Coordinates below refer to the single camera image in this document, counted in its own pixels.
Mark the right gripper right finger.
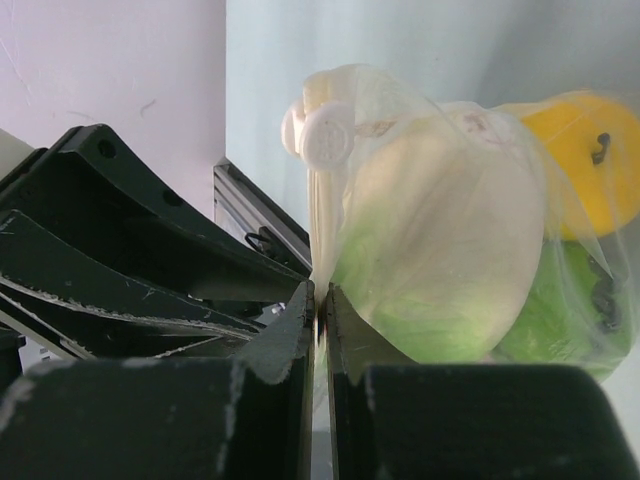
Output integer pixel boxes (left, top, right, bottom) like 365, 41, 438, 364
323, 287, 630, 479

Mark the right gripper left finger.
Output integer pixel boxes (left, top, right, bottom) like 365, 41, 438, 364
1, 282, 314, 479

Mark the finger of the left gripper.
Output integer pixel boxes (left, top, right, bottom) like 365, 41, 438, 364
1, 210, 263, 358
1, 124, 305, 304

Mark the green fake lettuce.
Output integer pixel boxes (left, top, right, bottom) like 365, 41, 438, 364
333, 110, 546, 363

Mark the clear polka dot zip bag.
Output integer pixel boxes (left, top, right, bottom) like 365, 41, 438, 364
281, 64, 639, 379

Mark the green fake pepper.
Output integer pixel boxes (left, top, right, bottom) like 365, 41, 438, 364
492, 242, 635, 381

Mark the yellow fake food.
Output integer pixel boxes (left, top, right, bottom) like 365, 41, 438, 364
520, 91, 639, 240

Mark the left aluminium corner post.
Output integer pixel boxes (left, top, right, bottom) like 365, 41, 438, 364
213, 159, 311, 276

